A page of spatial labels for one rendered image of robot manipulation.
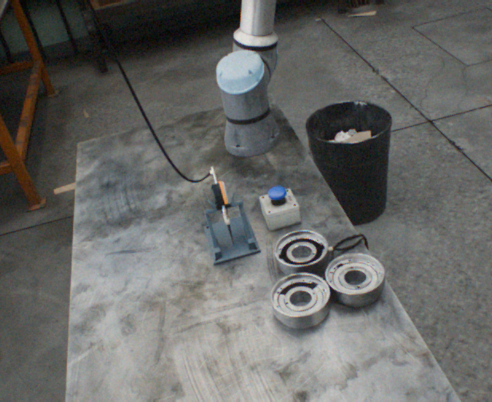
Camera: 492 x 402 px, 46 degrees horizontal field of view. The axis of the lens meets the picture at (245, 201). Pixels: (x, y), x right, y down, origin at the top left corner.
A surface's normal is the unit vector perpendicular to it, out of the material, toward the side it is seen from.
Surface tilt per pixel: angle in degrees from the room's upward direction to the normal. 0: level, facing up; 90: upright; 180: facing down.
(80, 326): 0
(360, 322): 0
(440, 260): 0
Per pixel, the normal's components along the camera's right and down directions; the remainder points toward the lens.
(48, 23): 0.22, 0.55
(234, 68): -0.19, -0.71
